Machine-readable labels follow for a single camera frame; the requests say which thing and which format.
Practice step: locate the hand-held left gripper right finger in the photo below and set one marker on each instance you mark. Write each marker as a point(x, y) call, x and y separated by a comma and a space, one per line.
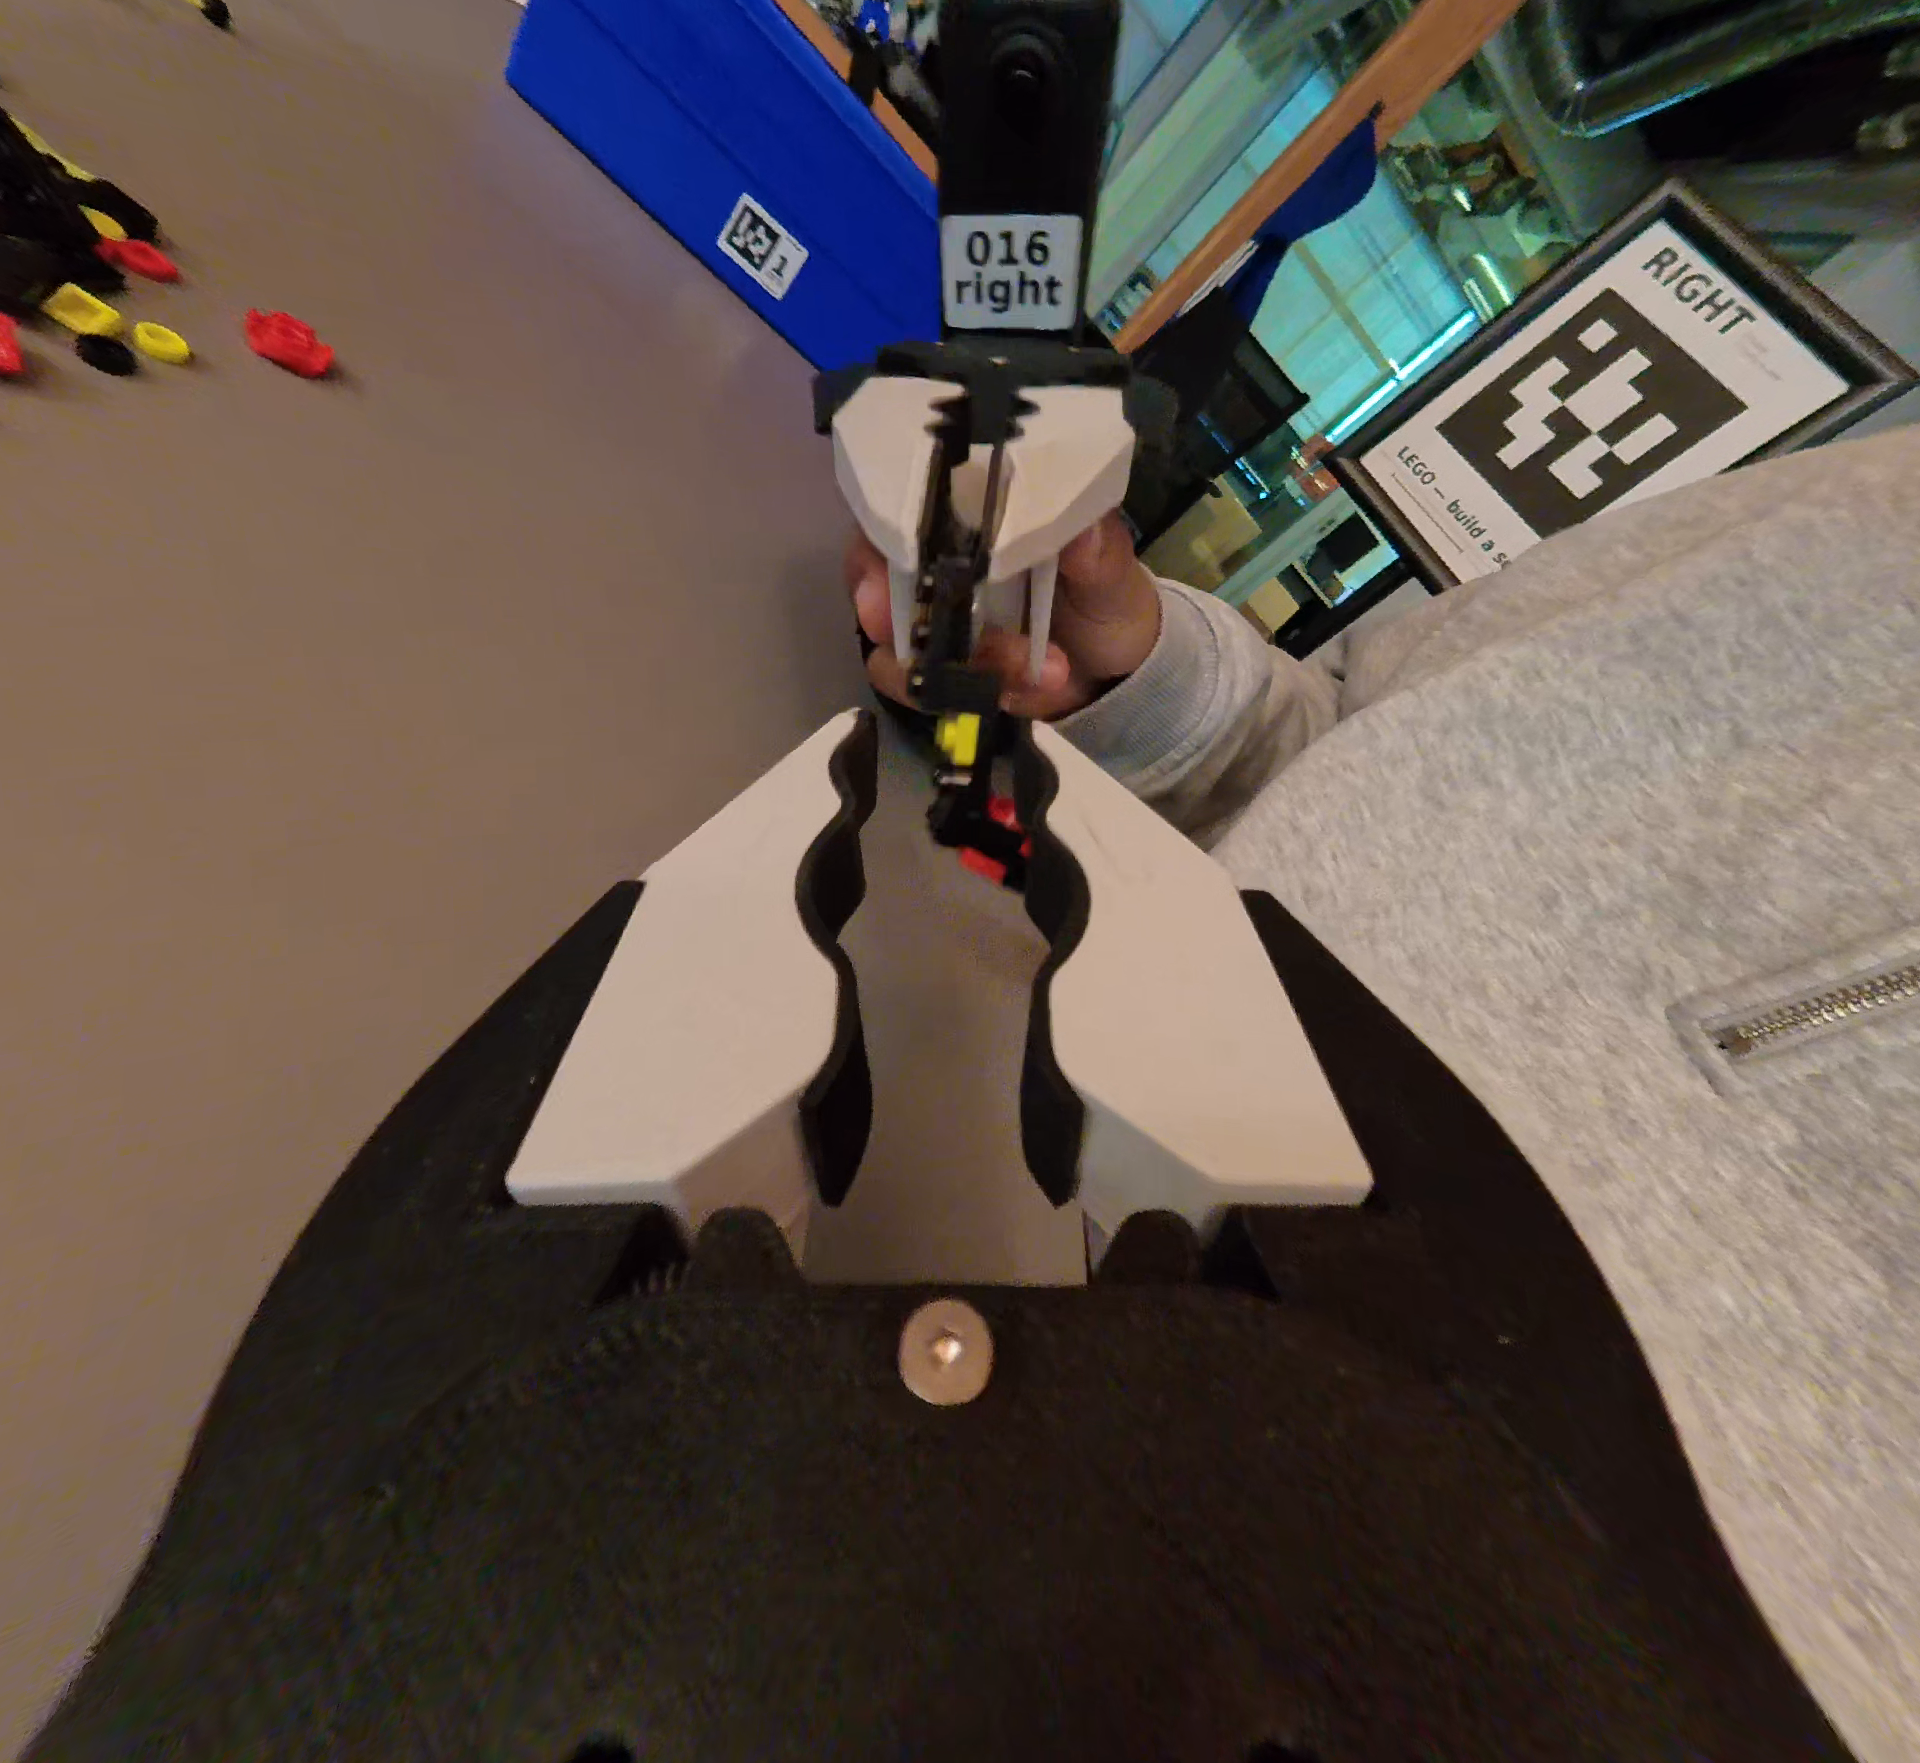
point(1201, 1044)

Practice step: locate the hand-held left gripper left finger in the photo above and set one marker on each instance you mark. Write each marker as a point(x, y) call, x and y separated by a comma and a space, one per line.
point(674, 1028)

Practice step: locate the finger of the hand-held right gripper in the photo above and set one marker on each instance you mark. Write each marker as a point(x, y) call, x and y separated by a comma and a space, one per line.
point(1072, 458)
point(884, 458)

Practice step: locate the black lego assembly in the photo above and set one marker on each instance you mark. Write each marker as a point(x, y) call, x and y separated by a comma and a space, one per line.
point(957, 744)

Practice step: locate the person's right forearm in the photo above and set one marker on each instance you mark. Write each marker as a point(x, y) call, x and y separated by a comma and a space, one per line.
point(1215, 714)

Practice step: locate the pile of loose lego pieces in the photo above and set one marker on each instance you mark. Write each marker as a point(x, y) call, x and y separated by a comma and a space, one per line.
point(60, 232)

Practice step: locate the person's right hand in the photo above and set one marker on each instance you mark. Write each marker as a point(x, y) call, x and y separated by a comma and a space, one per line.
point(1111, 608)

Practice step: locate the large blue storage bin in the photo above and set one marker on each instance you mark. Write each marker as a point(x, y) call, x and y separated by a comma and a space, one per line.
point(660, 52)

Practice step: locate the framed marker sign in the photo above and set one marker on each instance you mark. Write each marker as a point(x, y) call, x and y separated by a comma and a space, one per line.
point(1620, 398)

